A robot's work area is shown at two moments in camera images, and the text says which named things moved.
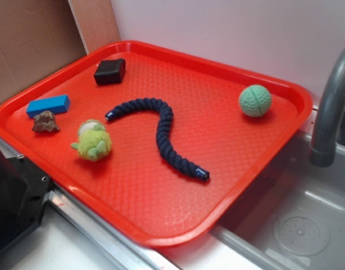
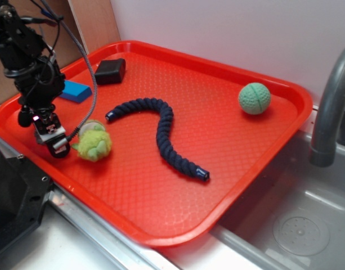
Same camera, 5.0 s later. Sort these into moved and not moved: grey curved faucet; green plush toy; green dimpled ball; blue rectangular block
Moved: blue rectangular block
Not moved: green plush toy; green dimpled ball; grey curved faucet
